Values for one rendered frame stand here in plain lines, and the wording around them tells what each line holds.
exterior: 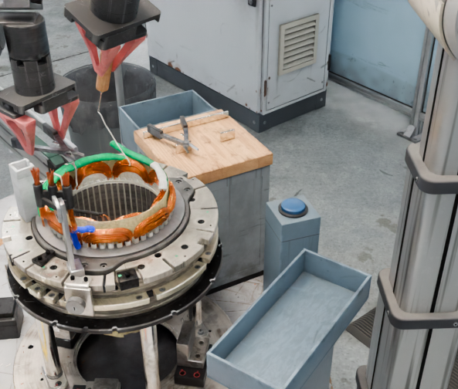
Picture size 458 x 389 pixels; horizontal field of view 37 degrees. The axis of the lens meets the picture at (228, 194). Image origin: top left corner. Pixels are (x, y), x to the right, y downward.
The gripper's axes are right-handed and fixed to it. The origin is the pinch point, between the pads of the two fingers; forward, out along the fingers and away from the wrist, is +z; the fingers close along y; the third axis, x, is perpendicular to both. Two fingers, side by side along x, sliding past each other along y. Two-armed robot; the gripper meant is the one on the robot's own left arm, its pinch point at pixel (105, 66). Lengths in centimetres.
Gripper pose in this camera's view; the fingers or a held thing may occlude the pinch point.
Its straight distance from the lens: 92.4
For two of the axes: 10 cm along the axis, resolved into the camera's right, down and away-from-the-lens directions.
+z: -2.5, 6.2, 7.4
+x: 6.8, 6.6, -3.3
